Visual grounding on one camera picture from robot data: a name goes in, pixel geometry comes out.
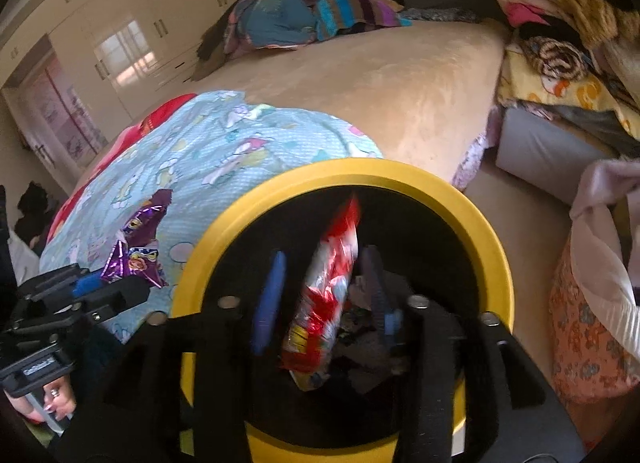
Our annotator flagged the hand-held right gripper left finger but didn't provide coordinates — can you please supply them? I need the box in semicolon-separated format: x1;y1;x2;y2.
52;249;289;463

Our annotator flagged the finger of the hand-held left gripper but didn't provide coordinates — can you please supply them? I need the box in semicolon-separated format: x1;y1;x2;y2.
14;262;104;310
74;274;152;325

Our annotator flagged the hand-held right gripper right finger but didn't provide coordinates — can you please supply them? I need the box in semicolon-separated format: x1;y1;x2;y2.
360;244;587;463

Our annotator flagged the red snack bag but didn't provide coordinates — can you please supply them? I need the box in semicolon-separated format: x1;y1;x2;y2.
279;193;362;391

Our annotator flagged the purple snack wrapper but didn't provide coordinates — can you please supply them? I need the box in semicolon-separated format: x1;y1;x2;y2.
100;188;173;290

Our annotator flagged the yellow rimmed black trash bin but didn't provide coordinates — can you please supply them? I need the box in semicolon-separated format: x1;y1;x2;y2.
170;158;516;451

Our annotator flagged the person's left hand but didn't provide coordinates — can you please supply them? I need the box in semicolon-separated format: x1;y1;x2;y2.
7;375;79;437

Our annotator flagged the black plush bag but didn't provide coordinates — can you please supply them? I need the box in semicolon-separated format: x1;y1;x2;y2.
15;182;64;250

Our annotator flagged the light blue cartoon blanket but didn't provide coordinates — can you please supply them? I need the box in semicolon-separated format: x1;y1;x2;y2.
40;90;383;344

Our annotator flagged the door with pink cartoon glass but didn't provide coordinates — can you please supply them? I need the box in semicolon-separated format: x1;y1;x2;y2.
2;50;108;179

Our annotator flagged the lilac patterned bed sheet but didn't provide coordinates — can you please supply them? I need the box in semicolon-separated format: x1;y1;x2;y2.
452;108;503;191

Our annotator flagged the red blanket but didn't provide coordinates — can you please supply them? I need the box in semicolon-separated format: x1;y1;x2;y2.
47;93;198;244

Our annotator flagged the orange floral bag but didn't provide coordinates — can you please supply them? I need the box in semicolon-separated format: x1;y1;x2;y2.
549;238;640;405

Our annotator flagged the beige bed cover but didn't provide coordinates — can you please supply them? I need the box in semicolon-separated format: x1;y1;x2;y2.
75;20;511;189

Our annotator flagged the pale lilac cloth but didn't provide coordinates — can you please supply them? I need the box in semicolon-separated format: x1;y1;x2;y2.
570;158;640;320

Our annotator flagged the dark olive cloth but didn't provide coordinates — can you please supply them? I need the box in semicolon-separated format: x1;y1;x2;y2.
192;23;237;85

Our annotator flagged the cream wardrobe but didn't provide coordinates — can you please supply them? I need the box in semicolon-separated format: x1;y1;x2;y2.
0;0;251;119

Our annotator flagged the yellow cartoon blanket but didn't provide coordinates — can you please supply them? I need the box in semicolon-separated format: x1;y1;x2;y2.
500;43;640;140

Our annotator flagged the silver patterned cloth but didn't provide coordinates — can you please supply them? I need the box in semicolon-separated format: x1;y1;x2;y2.
400;6;482;25

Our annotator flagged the striped colourful towel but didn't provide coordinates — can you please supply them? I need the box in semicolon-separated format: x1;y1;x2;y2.
315;0;407;42

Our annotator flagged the brown striped cloth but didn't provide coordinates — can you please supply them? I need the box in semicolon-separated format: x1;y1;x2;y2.
529;38;589;80

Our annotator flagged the pink cloth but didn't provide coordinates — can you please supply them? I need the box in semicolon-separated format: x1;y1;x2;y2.
494;0;552;30

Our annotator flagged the mustard knit cloth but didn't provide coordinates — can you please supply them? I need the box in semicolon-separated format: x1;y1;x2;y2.
556;0;627;40

